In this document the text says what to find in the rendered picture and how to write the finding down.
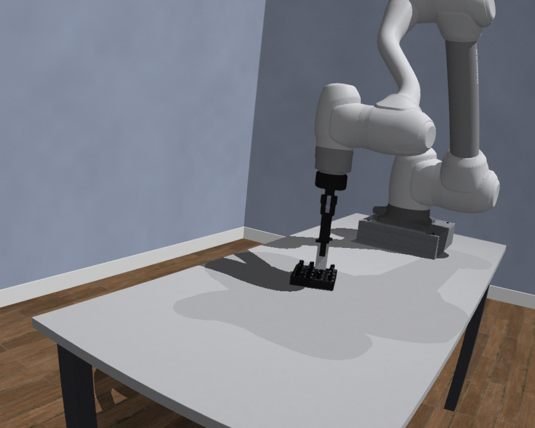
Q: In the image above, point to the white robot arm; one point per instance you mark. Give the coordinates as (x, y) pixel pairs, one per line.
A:
(462, 181)

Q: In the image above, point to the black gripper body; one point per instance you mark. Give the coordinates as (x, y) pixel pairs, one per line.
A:
(330, 183)

